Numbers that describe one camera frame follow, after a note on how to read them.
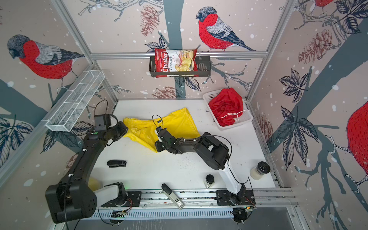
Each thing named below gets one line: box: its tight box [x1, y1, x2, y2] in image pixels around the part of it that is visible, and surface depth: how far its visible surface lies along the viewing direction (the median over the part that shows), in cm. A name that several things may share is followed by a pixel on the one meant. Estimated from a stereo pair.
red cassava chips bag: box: [154, 48, 199, 78], surface depth 90 cm
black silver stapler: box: [161, 183, 185, 210], surface depth 73 cm
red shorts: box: [207, 87, 244, 127], surface depth 103 cm
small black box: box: [106, 160, 127, 168], surface depth 86 cm
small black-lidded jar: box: [203, 173, 215, 189], surface depth 73 cm
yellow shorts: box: [123, 107, 201, 153], surface depth 102 cm
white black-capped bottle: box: [249, 161, 271, 181], surface depth 75 cm
